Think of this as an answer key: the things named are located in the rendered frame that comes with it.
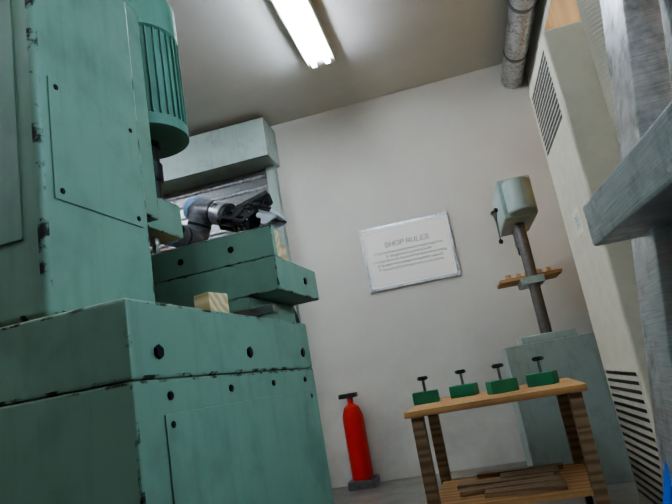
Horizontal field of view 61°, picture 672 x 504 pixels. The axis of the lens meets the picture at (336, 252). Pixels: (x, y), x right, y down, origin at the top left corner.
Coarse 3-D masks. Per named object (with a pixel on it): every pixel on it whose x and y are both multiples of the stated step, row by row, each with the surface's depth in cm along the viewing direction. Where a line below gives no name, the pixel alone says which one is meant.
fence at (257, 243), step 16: (208, 240) 102; (224, 240) 101; (240, 240) 100; (256, 240) 99; (272, 240) 98; (160, 256) 104; (176, 256) 103; (192, 256) 102; (208, 256) 101; (224, 256) 100; (240, 256) 99; (256, 256) 99; (160, 272) 104; (176, 272) 103; (192, 272) 102
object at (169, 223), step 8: (160, 200) 109; (160, 208) 108; (168, 208) 111; (176, 208) 114; (160, 216) 108; (168, 216) 110; (176, 216) 113; (152, 224) 104; (160, 224) 107; (168, 224) 110; (176, 224) 113; (152, 232) 107; (160, 232) 108; (168, 232) 109; (176, 232) 112; (152, 240) 109; (160, 240) 112; (168, 240) 113; (176, 240) 114
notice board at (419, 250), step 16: (400, 224) 410; (416, 224) 407; (432, 224) 404; (448, 224) 402; (368, 240) 413; (384, 240) 410; (400, 240) 407; (416, 240) 405; (432, 240) 402; (448, 240) 400; (368, 256) 411; (384, 256) 408; (400, 256) 405; (416, 256) 403; (432, 256) 400; (448, 256) 398; (368, 272) 409; (384, 272) 406; (400, 272) 403; (416, 272) 401; (432, 272) 398; (448, 272) 396; (384, 288) 404
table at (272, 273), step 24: (240, 264) 99; (264, 264) 98; (288, 264) 103; (168, 288) 103; (192, 288) 101; (216, 288) 100; (240, 288) 98; (264, 288) 97; (288, 288) 100; (312, 288) 113
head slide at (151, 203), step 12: (132, 12) 108; (132, 24) 107; (132, 36) 106; (132, 48) 105; (132, 60) 104; (132, 72) 103; (144, 84) 106; (144, 96) 105; (144, 108) 104; (144, 120) 103; (144, 132) 102; (144, 144) 101; (144, 156) 101; (144, 168) 100; (144, 180) 99; (144, 192) 98; (156, 204) 101; (156, 216) 100
